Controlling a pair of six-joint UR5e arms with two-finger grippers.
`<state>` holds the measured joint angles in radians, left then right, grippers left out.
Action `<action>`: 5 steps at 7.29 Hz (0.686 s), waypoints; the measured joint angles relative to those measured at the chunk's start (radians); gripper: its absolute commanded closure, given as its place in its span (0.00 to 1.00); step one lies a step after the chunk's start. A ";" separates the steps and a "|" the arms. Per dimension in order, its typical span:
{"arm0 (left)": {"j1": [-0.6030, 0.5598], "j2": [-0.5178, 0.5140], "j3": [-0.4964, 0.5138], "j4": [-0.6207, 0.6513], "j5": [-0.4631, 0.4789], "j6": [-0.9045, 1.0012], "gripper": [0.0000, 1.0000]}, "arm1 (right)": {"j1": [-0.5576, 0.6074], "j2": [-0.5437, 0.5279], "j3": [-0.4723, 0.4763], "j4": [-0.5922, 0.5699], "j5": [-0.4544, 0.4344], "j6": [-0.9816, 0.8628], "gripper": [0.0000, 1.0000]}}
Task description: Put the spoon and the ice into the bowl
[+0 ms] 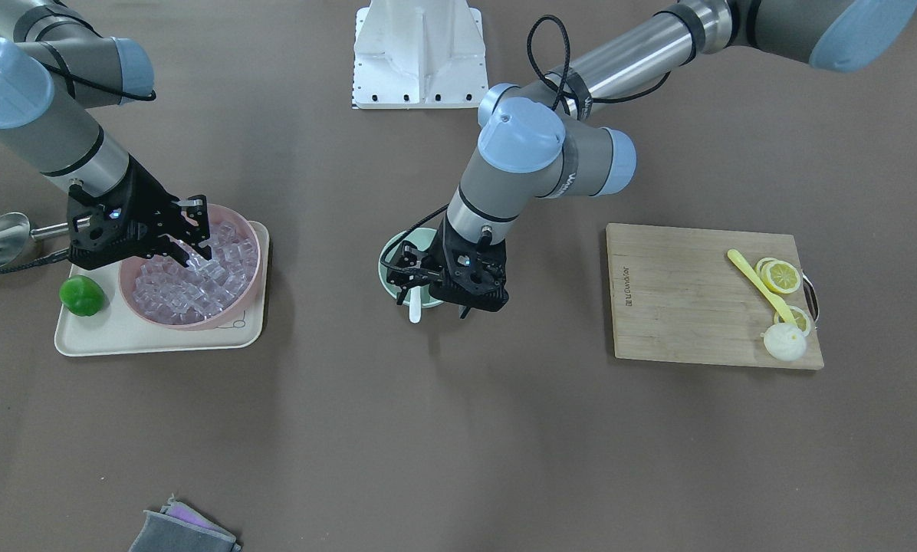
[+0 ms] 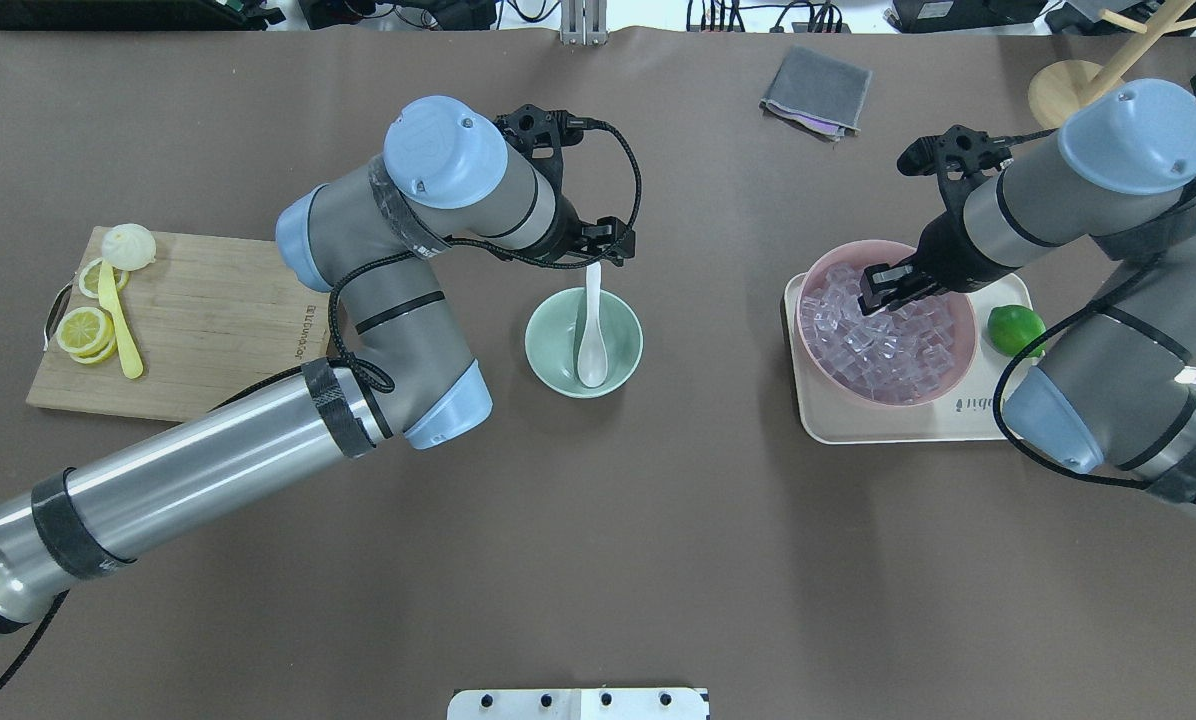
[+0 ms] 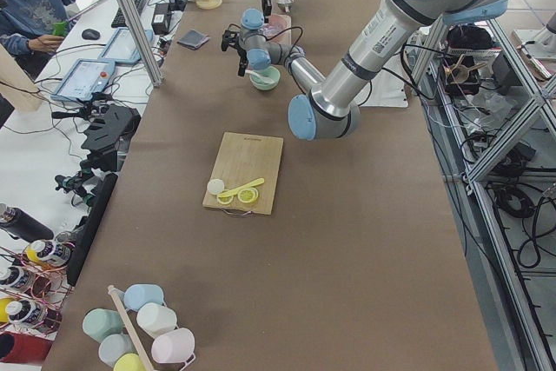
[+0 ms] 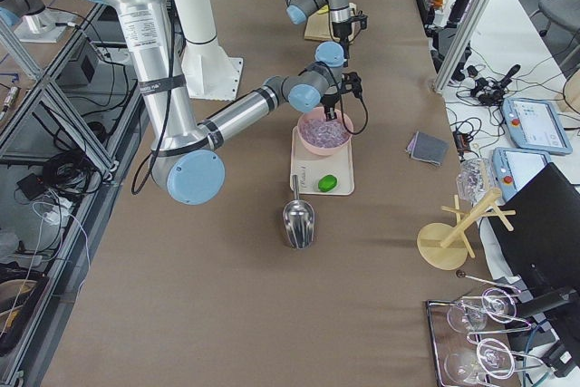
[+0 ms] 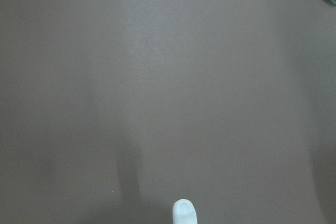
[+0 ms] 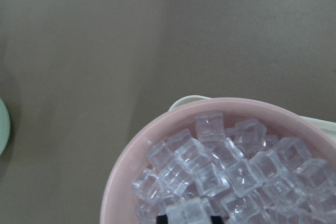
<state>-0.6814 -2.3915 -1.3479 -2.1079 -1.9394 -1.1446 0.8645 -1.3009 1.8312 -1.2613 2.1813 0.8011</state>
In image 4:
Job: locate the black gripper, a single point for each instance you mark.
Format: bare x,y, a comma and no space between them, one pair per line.
340,30
330,100

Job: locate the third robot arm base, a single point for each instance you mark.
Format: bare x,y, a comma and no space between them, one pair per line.
35,23

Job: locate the pile of clear ice cubes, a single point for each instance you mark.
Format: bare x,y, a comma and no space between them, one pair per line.
324,134

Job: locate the pink bowl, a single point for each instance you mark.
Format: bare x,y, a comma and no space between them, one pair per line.
318,113

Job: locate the metal ice scoop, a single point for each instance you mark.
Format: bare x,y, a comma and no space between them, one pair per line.
299,218

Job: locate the wooden cutting board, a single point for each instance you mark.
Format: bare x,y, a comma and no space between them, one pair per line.
318,27

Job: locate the beige plastic tray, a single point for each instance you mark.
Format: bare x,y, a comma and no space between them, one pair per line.
311,168

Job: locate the green bell pepper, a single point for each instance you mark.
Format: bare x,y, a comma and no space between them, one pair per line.
327,183

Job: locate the grey and purple cloths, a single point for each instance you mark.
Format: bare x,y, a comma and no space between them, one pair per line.
426,148

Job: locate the black water bottle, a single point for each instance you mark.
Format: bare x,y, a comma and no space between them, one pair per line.
458,10

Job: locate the clear glass jug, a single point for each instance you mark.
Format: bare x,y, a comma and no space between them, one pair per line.
474,179

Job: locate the wooden cup stand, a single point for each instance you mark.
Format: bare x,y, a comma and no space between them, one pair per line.
447,247

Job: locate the blue teach pendant lower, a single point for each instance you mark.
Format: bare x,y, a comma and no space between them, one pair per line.
514,168

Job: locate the blue teach pendant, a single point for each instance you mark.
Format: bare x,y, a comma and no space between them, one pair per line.
534,125
514,168

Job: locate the blue teach pendant upper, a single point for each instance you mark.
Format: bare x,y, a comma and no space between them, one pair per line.
534,125

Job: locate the wine glass upper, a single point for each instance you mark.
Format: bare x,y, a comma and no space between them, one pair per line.
472,313

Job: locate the wine glass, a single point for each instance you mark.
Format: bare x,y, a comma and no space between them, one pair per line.
486,365
472,313

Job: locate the wine glass lower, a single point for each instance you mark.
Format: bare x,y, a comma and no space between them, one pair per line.
486,365

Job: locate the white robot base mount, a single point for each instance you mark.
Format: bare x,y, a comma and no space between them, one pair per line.
210,73

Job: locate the metal wire glass rack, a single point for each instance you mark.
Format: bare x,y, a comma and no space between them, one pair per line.
469,339

